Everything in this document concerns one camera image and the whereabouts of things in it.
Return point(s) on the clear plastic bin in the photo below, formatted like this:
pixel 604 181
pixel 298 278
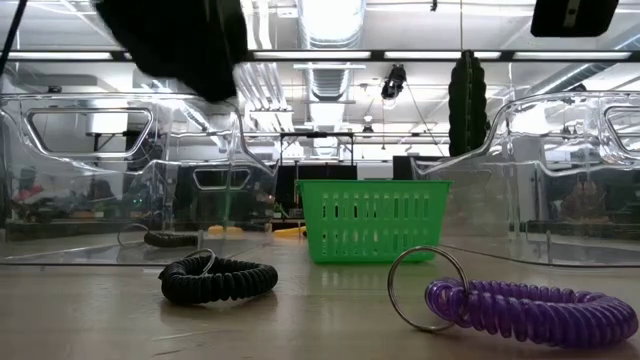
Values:
pixel 525 200
pixel 200 150

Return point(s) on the black overhead camera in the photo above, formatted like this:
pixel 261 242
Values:
pixel 394 80

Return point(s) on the black overhead frame bar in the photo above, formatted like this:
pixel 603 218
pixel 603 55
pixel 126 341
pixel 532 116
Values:
pixel 377 55

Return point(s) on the green plastic basket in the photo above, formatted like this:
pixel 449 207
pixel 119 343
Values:
pixel 375 220

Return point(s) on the black monitor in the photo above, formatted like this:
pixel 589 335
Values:
pixel 400 167
pixel 315 172

